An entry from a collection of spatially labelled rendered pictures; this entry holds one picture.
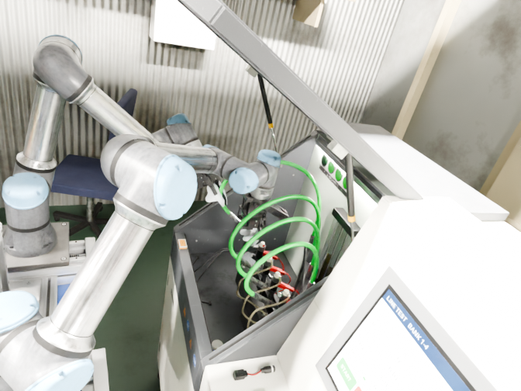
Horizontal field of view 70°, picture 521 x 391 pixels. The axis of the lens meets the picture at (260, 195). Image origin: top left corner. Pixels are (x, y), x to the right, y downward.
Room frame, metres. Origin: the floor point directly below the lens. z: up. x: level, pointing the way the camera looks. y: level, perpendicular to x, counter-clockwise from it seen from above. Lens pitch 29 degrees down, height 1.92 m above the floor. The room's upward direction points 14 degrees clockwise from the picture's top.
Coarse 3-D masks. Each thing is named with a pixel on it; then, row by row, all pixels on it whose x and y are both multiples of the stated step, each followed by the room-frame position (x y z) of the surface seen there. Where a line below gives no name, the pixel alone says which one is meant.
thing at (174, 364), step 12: (168, 276) 1.28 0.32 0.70; (168, 288) 1.26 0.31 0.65; (168, 300) 1.23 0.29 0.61; (168, 312) 1.19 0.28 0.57; (168, 324) 1.16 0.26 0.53; (180, 324) 0.98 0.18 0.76; (168, 336) 1.13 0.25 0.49; (180, 336) 0.96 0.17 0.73; (168, 348) 1.10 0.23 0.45; (180, 348) 0.93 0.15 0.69; (168, 360) 1.07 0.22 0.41; (180, 360) 0.91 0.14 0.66; (168, 372) 1.04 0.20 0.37; (180, 372) 0.88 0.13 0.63; (168, 384) 1.01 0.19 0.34; (180, 384) 0.86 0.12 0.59; (192, 384) 0.75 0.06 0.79
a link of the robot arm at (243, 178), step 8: (232, 160) 1.01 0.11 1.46; (240, 160) 1.03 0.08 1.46; (224, 168) 1.00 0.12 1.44; (232, 168) 0.99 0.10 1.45; (240, 168) 0.97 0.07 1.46; (248, 168) 0.98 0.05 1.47; (256, 168) 1.00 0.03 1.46; (264, 168) 1.02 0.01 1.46; (224, 176) 0.99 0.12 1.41; (232, 176) 0.96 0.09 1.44; (240, 176) 0.95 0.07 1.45; (248, 176) 0.95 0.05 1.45; (256, 176) 0.97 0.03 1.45; (264, 176) 1.01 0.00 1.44; (232, 184) 0.96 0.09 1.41; (240, 184) 0.94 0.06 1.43; (248, 184) 0.94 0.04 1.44; (256, 184) 0.97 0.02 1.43; (240, 192) 0.94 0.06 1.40
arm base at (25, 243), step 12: (12, 228) 0.86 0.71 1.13; (36, 228) 0.89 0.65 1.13; (48, 228) 0.93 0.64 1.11; (12, 240) 0.86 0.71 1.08; (24, 240) 0.86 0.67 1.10; (36, 240) 0.88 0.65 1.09; (48, 240) 0.91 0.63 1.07; (12, 252) 0.84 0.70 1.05; (24, 252) 0.85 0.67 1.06; (36, 252) 0.87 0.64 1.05
